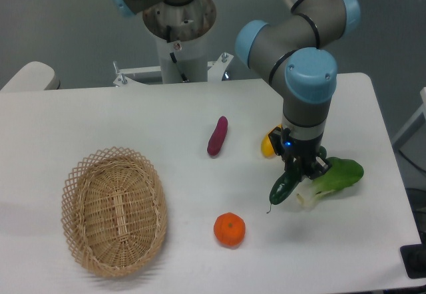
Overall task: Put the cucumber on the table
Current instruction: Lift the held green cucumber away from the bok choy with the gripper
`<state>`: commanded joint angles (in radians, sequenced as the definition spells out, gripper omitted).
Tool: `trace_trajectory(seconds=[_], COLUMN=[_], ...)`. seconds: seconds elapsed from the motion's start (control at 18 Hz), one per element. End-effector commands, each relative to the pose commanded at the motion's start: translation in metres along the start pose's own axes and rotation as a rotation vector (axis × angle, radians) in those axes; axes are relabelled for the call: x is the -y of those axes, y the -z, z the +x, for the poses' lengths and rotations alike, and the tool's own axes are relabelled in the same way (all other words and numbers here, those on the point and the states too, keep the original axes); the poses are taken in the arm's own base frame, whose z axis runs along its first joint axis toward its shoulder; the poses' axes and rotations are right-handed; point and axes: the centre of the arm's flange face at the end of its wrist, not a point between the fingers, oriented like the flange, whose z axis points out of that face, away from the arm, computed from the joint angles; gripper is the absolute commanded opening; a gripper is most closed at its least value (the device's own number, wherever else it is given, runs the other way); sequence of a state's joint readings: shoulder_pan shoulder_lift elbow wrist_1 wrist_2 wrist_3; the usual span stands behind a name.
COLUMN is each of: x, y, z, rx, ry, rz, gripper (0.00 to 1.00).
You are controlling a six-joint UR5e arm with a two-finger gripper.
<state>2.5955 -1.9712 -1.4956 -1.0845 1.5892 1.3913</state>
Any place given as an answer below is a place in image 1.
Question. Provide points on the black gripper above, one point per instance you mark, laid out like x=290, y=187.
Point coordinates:
x=311, y=150

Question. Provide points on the dark green cucumber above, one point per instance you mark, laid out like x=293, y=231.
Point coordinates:
x=287, y=182

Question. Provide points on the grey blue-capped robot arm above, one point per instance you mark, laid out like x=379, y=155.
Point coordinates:
x=290, y=57

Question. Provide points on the green bok choy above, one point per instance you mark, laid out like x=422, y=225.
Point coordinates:
x=344, y=173

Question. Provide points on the yellow pepper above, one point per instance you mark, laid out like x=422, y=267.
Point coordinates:
x=266, y=147

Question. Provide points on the purple sweet potato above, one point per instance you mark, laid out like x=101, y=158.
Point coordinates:
x=218, y=137

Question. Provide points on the orange pumpkin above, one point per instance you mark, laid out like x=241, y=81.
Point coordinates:
x=229, y=229

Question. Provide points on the black device at table edge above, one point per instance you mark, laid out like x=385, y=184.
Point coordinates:
x=413, y=257

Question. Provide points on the woven wicker basket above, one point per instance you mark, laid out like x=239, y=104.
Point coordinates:
x=114, y=213

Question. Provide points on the white chair back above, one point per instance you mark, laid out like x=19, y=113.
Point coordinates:
x=34, y=76

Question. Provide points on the white metal frame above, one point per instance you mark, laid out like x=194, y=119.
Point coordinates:
x=413, y=124

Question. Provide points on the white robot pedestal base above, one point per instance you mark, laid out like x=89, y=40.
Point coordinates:
x=181, y=35

